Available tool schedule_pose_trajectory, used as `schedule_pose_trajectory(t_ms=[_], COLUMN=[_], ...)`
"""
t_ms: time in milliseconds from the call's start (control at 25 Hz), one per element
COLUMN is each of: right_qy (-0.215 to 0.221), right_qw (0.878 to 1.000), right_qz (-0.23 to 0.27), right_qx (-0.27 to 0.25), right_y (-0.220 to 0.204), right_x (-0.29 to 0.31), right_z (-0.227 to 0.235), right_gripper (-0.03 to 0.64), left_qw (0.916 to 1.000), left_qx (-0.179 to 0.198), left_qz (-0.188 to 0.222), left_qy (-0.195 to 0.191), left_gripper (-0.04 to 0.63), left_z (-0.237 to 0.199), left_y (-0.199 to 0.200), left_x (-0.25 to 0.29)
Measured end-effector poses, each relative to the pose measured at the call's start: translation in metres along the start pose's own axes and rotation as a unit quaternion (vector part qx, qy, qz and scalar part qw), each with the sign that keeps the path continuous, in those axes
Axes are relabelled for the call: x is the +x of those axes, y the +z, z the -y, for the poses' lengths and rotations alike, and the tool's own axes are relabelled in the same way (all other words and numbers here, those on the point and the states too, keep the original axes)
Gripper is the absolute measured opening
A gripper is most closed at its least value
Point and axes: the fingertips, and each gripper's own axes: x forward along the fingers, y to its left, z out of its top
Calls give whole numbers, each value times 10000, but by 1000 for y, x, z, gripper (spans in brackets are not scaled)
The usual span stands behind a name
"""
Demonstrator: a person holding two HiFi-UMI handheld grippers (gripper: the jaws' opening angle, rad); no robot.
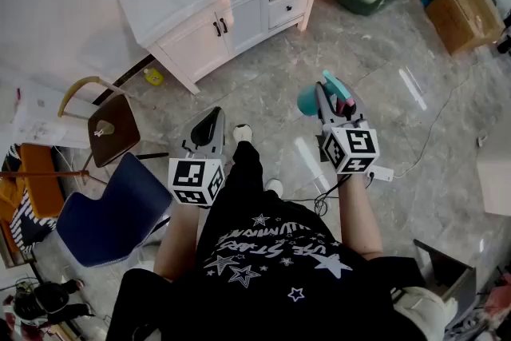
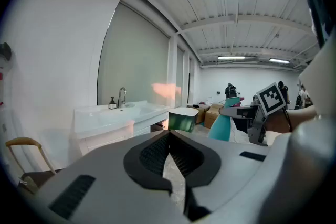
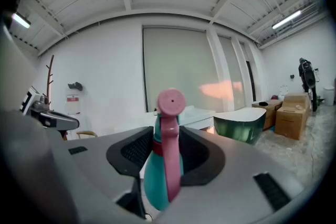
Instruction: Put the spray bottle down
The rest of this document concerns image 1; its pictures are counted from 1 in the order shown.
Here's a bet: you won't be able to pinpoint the grey open box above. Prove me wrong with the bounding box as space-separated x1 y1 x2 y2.
412 238 478 329

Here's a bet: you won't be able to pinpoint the white rectangular fixture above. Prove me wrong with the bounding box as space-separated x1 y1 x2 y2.
476 122 511 217

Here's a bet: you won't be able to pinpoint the black tangled equipment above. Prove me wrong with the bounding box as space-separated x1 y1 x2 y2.
12 278 95 329

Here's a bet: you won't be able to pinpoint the large cardboard box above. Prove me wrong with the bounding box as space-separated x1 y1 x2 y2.
424 0 505 56

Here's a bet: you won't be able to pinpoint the white power strip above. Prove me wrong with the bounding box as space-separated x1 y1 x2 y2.
366 165 395 184

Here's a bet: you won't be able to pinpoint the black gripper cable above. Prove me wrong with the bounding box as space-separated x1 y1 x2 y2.
283 172 375 217

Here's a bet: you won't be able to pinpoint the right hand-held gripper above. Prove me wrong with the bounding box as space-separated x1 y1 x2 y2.
314 81 381 176

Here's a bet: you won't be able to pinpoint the person's black trousers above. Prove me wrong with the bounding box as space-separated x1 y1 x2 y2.
230 139 265 197

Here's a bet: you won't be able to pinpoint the blue upholstered chair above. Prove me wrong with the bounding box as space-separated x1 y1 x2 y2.
55 152 173 268

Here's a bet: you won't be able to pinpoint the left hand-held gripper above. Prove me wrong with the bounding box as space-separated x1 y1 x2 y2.
167 106 228 209

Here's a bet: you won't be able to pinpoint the brown wooden rod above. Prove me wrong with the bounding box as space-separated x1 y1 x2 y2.
0 169 91 178

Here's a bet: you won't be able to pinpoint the small cream plastic item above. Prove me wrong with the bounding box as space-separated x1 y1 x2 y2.
93 119 117 138

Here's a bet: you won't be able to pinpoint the brown wooden chair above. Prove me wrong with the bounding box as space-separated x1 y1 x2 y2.
57 75 170 169

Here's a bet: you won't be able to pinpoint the person's black star-print shirt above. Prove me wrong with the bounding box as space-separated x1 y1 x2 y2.
105 189 425 341

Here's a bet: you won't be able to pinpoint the teal spray bottle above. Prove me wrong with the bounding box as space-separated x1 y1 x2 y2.
296 69 356 119

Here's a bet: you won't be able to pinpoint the beige shoulder bag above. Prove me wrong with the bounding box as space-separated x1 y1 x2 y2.
392 284 458 341

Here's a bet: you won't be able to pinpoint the person's left forearm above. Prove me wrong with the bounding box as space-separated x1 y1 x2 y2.
153 202 201 281

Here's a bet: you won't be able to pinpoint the striped black white cloth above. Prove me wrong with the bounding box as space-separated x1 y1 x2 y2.
8 187 57 253

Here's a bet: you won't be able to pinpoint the person's white shoe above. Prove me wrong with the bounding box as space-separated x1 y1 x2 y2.
232 123 254 144
263 178 285 200

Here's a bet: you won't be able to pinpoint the small yellow bottle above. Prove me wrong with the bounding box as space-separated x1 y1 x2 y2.
143 67 165 87

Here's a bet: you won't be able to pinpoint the person's right forearm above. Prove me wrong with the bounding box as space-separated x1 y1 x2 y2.
337 172 385 261

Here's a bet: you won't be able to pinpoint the low white cabinet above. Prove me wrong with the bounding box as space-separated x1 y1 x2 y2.
10 82 95 150

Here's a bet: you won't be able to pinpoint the white vanity drawer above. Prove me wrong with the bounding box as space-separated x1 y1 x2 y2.
267 0 311 31

